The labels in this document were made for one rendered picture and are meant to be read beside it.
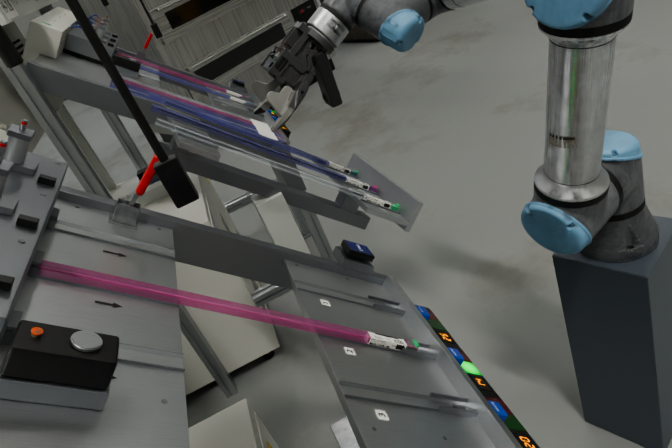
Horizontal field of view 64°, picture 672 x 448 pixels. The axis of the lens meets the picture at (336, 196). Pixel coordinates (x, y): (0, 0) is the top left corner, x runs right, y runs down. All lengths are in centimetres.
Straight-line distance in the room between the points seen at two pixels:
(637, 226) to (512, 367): 72
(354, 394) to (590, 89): 52
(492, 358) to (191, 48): 299
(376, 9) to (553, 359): 112
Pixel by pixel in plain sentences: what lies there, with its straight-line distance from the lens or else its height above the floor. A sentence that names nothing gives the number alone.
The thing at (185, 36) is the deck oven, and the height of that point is 81.
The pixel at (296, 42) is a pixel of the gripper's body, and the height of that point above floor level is 110.
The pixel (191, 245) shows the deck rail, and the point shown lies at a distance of 84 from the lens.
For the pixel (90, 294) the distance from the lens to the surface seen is 63.
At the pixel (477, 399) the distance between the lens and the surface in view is 75.
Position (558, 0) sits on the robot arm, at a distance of 76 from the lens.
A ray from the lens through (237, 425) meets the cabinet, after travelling 102.
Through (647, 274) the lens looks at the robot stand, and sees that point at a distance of 114.
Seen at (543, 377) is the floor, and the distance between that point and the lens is 169.
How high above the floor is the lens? 132
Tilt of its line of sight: 28 degrees down
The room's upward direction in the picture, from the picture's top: 23 degrees counter-clockwise
